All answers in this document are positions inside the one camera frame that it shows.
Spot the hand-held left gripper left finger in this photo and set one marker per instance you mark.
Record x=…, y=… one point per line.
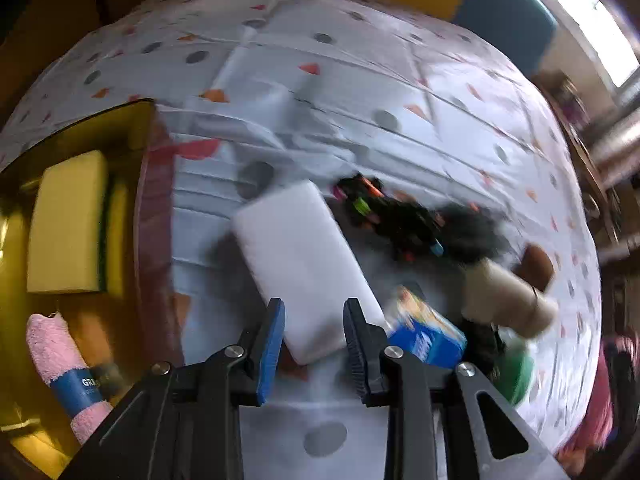
x=269, y=355

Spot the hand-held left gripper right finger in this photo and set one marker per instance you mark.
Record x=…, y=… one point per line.
x=356, y=355

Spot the blue tissue packet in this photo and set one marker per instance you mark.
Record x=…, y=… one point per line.
x=425, y=340

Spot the white foam sponge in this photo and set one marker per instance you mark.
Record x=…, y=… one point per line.
x=295, y=260

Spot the black braided hairpiece coloured beads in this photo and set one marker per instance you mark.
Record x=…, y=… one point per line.
x=400, y=225

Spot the gold and maroon box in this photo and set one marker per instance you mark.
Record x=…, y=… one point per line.
x=156, y=235

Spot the green soft cloth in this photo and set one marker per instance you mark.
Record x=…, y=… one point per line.
x=515, y=370

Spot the beige bandage roll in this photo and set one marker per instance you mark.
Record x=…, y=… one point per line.
x=500, y=290

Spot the black scrunchie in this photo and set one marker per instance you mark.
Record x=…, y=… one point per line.
x=475, y=235

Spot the pink rolled towel blue band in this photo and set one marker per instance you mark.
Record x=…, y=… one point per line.
x=52, y=350

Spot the yellow sponge with green layer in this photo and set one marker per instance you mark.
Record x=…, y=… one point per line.
x=65, y=220

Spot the pink dark clothing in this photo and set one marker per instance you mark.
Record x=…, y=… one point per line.
x=600, y=410

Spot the patterned grey tablecloth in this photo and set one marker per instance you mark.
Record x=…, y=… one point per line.
x=350, y=85

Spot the wooden side shelf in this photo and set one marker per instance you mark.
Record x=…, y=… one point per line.
x=585, y=160

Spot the grey metal pipe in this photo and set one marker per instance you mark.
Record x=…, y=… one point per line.
x=620, y=145

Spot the blue chair back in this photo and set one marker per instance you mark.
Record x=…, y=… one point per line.
x=505, y=15

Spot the window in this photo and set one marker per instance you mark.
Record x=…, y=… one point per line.
x=590, y=10

